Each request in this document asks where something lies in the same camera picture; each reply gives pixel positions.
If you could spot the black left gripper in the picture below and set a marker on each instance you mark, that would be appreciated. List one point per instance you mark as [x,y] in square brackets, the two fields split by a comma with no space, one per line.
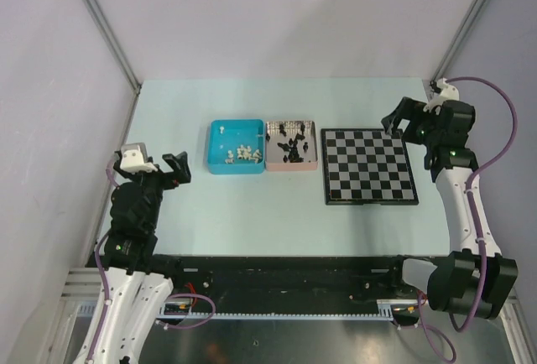
[179,164]

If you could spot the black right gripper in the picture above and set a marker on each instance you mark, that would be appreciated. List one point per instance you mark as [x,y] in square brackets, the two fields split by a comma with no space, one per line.
[409,110]

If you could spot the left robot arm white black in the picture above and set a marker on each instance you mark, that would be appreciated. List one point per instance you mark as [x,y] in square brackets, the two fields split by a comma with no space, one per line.
[134,282]

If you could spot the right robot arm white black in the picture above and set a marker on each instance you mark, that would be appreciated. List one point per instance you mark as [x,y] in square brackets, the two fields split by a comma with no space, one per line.
[474,279]

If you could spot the white chess pieces cluster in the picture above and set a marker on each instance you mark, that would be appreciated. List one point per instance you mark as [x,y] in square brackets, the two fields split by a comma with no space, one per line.
[243,153]

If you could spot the black chess pieces cluster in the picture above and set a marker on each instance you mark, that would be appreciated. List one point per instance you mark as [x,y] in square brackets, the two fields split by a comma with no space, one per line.
[296,146]

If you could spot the blue plastic tray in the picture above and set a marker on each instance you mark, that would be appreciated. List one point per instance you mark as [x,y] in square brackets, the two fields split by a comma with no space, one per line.
[237,131]

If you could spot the black silver chessboard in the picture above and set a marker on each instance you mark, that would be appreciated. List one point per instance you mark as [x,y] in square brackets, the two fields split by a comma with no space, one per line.
[363,166]

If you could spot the pink plastic tray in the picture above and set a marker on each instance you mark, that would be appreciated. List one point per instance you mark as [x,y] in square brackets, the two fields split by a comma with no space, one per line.
[273,154]

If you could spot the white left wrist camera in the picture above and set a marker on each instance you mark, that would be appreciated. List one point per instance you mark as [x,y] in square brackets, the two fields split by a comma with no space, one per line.
[134,159]

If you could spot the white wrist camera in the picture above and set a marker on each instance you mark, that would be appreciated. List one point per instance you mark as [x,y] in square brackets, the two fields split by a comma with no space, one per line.
[442,92]
[134,159]

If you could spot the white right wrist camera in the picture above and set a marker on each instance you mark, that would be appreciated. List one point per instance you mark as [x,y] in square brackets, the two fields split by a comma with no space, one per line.
[442,92]

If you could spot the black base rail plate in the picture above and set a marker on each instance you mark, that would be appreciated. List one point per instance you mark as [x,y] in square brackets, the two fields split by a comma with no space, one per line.
[290,286]

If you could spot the aluminium frame post right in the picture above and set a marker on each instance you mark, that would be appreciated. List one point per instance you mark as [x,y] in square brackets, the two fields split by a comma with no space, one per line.
[468,23]

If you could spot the aluminium frame post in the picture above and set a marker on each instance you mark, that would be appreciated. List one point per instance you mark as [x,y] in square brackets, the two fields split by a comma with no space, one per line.
[468,23]
[99,18]

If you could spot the grey cable duct strip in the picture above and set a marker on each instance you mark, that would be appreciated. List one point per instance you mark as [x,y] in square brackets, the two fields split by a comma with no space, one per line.
[382,312]

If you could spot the aluminium frame post left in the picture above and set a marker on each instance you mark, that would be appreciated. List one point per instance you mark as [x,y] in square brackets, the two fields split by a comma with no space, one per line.
[99,18]

